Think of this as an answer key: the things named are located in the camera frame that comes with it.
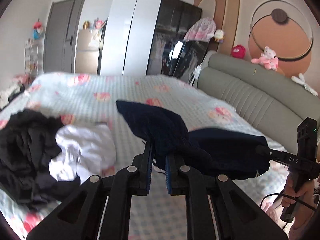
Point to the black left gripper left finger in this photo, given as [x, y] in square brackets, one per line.
[100, 208]

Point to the pink plush toy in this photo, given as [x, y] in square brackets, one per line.
[267, 59]

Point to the grey door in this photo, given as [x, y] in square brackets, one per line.
[60, 37]

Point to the black clothes pile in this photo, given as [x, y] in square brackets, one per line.
[27, 146]

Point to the white bow plush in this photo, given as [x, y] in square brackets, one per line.
[300, 79]

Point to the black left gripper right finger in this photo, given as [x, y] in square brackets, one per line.
[216, 208]

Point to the beige cabinet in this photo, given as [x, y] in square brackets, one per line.
[87, 51]

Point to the red plush toy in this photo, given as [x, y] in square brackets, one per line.
[238, 52]

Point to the grey padded headboard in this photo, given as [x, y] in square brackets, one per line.
[268, 101]

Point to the small white plush doll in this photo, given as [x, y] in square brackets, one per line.
[219, 36]

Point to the white and black wardrobe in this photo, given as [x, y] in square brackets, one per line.
[138, 30]

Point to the white garment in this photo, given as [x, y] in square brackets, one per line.
[85, 151]

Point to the pink hanging cloth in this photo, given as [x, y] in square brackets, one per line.
[203, 30]

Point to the person's right hand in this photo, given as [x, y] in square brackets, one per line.
[305, 191]

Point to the navy blue shorts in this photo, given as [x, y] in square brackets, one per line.
[212, 151]

